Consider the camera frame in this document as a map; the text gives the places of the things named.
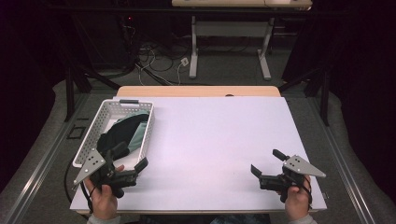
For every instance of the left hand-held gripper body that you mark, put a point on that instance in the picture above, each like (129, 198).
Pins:
(93, 163)

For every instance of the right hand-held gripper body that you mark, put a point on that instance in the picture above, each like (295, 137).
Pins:
(300, 166)

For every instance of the black cloth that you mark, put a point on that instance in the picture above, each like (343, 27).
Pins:
(123, 132)

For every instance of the teal cloth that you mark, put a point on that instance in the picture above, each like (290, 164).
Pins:
(137, 140)

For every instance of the white perforated basket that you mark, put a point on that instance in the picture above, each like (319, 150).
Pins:
(93, 137)

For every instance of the person's right hand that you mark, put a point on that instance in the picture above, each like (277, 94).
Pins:
(298, 200)

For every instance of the person's left hand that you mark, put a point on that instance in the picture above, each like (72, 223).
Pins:
(104, 200)

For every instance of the black metal stand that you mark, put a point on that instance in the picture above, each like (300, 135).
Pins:
(324, 99)
(70, 93)

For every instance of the white power adapter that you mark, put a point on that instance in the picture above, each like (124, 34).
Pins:
(184, 61)

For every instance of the white-legged desk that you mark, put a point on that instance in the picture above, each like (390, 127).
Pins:
(230, 29)

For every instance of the metal floor rail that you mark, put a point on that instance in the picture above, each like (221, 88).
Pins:
(345, 174)
(40, 174)

